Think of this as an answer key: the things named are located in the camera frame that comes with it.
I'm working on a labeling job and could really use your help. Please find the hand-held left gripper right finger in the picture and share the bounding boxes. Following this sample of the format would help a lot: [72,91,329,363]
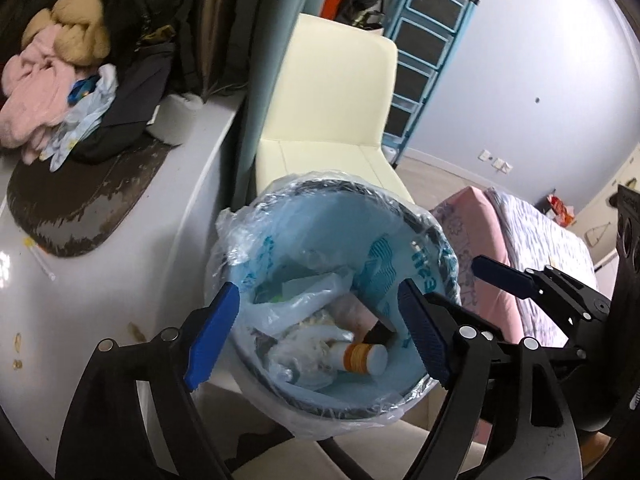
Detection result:
[397,279,584,480]

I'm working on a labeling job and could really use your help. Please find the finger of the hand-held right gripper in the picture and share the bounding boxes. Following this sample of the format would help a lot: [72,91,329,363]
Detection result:
[472,255,613,347]
[547,345,615,413]

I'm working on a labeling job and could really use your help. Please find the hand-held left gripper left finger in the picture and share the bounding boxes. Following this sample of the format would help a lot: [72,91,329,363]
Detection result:
[55,281,242,480]

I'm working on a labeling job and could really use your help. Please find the pink tube black cap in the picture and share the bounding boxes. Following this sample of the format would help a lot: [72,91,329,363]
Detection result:
[332,295,399,347]

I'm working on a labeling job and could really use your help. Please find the trash bin with plastic liner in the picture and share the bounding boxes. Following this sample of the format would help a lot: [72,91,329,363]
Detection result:
[202,170,462,429]

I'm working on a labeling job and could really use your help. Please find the pink mattress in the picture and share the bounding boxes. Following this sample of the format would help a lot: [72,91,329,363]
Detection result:
[432,186,527,342]

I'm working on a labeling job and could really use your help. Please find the white bottle orange band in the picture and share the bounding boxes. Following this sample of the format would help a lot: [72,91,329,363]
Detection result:
[325,340,389,377]

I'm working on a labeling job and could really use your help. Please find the crumpled white tissue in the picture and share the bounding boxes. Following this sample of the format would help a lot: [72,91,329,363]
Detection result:
[270,325,342,387]

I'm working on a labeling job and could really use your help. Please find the red snack bag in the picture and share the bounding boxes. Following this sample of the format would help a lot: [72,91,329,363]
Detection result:
[545,195,577,224]

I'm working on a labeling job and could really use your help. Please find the white plastic bag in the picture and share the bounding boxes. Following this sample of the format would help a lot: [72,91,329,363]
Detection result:
[255,272,357,342]

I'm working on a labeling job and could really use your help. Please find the brown oval mat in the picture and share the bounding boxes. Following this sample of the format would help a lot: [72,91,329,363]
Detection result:
[7,135,172,259]

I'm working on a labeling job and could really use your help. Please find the white thin stick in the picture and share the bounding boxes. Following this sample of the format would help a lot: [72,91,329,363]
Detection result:
[22,240,58,282]

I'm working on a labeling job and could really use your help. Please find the cream leather chair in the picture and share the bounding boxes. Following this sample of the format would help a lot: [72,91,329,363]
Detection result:
[255,12,417,212]

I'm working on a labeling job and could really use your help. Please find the blue step ladder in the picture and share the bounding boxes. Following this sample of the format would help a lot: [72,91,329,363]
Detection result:
[382,0,482,167]

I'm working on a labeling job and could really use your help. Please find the blue white patterned cloth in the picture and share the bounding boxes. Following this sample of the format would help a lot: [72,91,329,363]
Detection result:
[42,62,119,172]

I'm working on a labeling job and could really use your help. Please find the teal curtain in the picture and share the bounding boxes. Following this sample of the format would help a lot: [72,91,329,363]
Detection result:
[232,0,342,212]

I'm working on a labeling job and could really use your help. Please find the black clothing pile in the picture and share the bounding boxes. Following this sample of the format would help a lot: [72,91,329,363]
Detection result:
[75,0,207,162]

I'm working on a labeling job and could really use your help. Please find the pink fluffy cloth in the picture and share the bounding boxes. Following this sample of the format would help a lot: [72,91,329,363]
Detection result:
[0,27,77,164]

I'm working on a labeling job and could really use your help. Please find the brown curtain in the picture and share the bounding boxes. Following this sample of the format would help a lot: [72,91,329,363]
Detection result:
[197,0,242,99]

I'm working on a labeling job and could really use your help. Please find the beige fluffy cloth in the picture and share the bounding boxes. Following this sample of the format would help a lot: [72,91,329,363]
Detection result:
[22,0,112,67]

